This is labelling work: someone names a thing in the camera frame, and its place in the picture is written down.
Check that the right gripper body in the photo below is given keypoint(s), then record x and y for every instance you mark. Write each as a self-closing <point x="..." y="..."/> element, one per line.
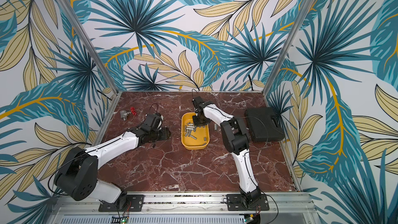
<point x="200" y="120"/>

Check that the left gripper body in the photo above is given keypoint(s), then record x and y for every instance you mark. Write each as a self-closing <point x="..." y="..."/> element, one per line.
<point x="159" y="135"/>

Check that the yellow plastic storage box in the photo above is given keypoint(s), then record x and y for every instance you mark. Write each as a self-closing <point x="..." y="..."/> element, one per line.
<point x="192" y="137"/>

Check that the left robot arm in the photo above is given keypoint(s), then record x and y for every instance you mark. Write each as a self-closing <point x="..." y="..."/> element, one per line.
<point x="77" y="176"/>

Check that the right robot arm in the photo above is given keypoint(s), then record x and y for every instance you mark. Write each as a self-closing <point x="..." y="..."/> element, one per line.
<point x="236" y="141"/>

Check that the black plastic tool case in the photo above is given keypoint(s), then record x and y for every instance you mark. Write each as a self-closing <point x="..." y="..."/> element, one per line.
<point x="263" y="126"/>

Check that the metal valve red handle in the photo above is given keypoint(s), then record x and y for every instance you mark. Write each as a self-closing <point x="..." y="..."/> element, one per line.
<point x="124" y="114"/>

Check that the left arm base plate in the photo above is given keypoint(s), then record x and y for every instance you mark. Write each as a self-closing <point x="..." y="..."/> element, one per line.
<point x="125" y="203"/>

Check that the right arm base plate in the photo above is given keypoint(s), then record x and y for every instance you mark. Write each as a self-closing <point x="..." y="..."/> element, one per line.
<point x="236" y="202"/>

